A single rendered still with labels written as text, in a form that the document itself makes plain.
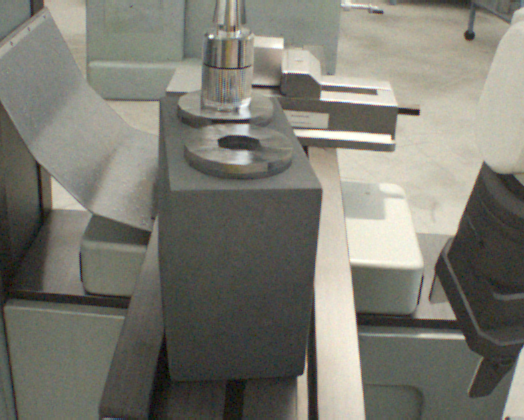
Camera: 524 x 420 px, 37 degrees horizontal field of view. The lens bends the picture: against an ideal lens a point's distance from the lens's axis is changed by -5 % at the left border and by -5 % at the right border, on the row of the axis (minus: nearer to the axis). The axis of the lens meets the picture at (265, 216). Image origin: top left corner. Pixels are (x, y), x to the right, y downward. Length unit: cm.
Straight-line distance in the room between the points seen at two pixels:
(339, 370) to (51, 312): 59
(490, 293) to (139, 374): 31
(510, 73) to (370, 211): 78
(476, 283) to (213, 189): 22
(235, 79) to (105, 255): 49
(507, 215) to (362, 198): 76
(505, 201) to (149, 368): 35
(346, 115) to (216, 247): 60
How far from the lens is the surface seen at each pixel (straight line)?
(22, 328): 127
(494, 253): 62
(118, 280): 119
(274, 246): 66
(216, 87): 75
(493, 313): 66
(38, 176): 140
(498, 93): 56
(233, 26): 74
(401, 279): 117
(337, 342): 79
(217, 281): 67
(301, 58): 127
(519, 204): 59
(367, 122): 123
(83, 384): 130
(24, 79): 118
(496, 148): 56
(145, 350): 77
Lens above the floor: 138
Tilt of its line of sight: 27 degrees down
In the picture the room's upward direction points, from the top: 4 degrees clockwise
